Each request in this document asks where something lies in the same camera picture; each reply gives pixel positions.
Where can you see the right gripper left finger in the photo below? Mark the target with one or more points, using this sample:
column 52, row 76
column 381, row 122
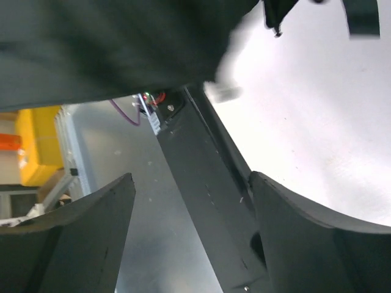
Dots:
column 76, row 248

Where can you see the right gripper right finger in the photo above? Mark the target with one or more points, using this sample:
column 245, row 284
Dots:
column 311, row 248

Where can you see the black folding umbrella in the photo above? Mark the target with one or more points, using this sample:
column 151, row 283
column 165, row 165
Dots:
column 66, row 52

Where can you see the yellow box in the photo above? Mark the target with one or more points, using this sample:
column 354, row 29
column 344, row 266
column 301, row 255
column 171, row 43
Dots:
column 39, row 156

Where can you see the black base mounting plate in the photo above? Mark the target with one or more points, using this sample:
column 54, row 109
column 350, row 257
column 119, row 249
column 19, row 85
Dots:
column 212, row 175

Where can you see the orange box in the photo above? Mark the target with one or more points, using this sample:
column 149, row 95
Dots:
column 10, row 142

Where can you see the left circuit board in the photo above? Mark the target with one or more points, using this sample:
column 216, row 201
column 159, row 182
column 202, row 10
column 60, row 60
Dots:
column 149, row 102

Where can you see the left aluminium frame post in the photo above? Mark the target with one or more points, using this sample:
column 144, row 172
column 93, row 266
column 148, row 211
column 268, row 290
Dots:
column 71, row 153

